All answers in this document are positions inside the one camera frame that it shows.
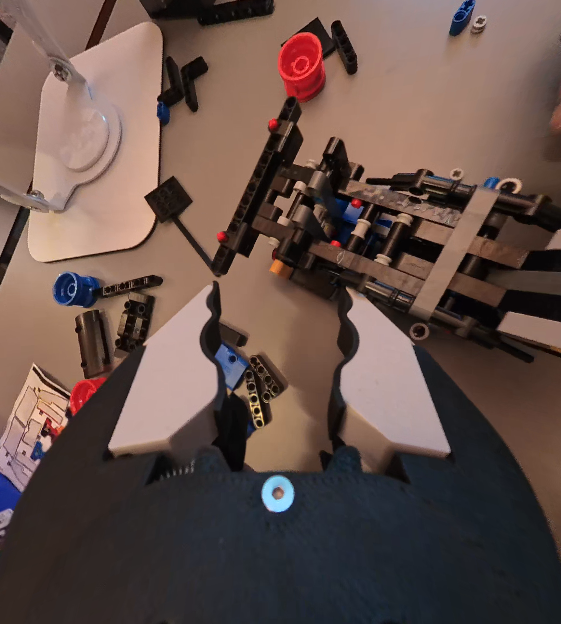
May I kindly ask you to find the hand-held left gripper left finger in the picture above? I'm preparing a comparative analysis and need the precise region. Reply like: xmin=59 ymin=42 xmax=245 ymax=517
xmin=109 ymin=282 xmax=227 ymax=457

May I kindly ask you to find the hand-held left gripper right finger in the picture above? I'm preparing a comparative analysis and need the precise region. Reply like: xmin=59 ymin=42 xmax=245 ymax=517
xmin=328 ymin=287 xmax=453 ymax=473

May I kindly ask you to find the toy brick vehicle chassis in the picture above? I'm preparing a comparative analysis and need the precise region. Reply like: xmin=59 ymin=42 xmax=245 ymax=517
xmin=210 ymin=97 xmax=561 ymax=364

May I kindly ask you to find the grey desk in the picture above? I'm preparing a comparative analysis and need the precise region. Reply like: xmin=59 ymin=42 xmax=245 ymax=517
xmin=0 ymin=0 xmax=561 ymax=571

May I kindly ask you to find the blue panel brick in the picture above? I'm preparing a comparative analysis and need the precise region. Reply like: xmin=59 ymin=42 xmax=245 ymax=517
xmin=214 ymin=344 xmax=249 ymax=388

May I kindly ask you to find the red wheel rim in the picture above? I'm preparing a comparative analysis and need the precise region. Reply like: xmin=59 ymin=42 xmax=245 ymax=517
xmin=70 ymin=378 xmax=108 ymax=415
xmin=278 ymin=32 xmax=326 ymax=102

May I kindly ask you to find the black cylinder brick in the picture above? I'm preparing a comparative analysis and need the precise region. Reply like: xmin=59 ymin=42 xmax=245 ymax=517
xmin=75 ymin=309 xmax=113 ymax=372

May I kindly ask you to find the black short beam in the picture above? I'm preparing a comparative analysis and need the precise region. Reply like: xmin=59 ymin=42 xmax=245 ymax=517
xmin=219 ymin=319 xmax=249 ymax=347

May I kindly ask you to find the black angled beam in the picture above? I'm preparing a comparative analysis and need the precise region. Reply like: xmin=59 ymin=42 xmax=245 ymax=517
xmin=244 ymin=370 xmax=271 ymax=430
xmin=248 ymin=355 xmax=286 ymax=398

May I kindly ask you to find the black holed beam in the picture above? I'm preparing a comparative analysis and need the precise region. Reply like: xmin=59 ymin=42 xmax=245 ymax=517
xmin=330 ymin=20 xmax=358 ymax=75
xmin=100 ymin=275 xmax=164 ymax=298

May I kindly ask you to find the blue connector brick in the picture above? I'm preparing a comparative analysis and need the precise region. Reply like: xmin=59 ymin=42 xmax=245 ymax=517
xmin=448 ymin=0 xmax=476 ymax=36

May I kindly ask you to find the blue wheel rim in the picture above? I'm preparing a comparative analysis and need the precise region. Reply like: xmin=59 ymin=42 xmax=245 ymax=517
xmin=53 ymin=272 xmax=100 ymax=307

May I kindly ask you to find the sticker sheet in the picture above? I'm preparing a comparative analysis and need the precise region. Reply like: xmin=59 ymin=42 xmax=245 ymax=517
xmin=0 ymin=363 xmax=73 ymax=493

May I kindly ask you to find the black square plate brick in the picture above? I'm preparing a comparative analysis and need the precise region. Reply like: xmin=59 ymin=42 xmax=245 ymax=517
xmin=145 ymin=176 xmax=193 ymax=223

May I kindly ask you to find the dark flat panel piece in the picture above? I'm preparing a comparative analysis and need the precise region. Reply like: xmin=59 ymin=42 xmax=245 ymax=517
xmin=283 ymin=18 xmax=337 ymax=57

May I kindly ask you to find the white stand base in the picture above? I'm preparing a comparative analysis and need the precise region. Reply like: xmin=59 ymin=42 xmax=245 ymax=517
xmin=28 ymin=22 xmax=164 ymax=262

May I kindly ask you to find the black bent beam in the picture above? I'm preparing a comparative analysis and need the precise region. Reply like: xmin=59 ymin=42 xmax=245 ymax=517
xmin=165 ymin=57 xmax=199 ymax=113

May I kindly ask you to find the thick black beam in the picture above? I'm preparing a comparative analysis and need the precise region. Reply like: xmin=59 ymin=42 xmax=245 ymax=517
xmin=197 ymin=0 xmax=275 ymax=26

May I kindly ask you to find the black frame brick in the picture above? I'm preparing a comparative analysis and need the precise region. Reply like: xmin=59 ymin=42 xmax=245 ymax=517
xmin=114 ymin=292 xmax=155 ymax=353

